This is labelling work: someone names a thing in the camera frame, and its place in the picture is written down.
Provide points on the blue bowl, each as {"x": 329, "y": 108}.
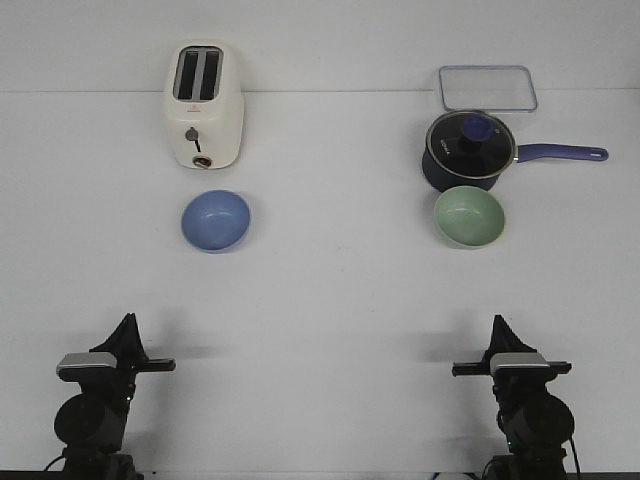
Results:
{"x": 216, "y": 221}

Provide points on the green bowl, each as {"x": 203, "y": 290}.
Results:
{"x": 469, "y": 217}

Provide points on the glass pot lid blue knob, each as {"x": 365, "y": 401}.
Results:
{"x": 471, "y": 143}

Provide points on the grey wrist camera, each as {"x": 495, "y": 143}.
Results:
{"x": 85, "y": 366}
{"x": 516, "y": 360}

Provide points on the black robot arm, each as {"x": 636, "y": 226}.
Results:
{"x": 535, "y": 423}
{"x": 92, "y": 423}

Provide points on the white two-slot toaster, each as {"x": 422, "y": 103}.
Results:
{"x": 203, "y": 105}

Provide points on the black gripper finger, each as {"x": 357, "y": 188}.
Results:
{"x": 504, "y": 340}
{"x": 125, "y": 337}

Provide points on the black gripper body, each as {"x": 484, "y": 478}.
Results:
{"x": 516, "y": 383}
{"x": 112, "y": 375}

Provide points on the dark blue saucepan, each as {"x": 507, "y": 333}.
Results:
{"x": 440, "y": 179}

